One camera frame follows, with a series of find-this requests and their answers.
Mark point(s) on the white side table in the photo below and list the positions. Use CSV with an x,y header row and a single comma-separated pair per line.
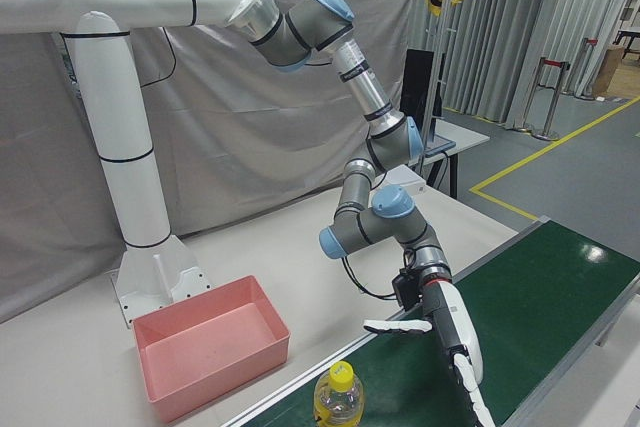
x,y
460,134

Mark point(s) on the white flat box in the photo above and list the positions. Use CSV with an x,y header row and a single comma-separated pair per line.
x,y
407,179

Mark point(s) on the green conveyor belt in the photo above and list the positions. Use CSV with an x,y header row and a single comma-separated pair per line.
x,y
525,287

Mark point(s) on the yellow-capped orange tea bottle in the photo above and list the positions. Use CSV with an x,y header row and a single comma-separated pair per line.
x,y
337,402

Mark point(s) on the black flat screen on stand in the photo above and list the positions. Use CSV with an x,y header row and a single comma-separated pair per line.
x,y
417,87

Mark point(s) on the brown cardboard box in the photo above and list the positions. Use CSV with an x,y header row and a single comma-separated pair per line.
x,y
611,69

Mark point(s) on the dexterous robot hand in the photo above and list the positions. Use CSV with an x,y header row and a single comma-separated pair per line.
x,y
457,332

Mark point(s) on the white robot torso stand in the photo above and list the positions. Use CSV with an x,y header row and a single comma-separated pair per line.
x,y
125,147

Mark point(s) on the grey fabric curtain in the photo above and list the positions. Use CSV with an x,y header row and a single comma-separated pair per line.
x,y
225,122

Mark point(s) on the silver UR5e robot arm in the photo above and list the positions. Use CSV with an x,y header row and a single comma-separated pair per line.
x,y
370,87

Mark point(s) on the metal barrier stanchion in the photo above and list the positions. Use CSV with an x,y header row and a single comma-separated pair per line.
x,y
554,107
541,97
586,72

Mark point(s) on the pink plastic basket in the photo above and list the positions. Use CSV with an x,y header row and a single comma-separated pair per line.
x,y
210,347

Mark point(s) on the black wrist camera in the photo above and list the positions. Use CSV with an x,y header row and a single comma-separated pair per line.
x,y
407,292

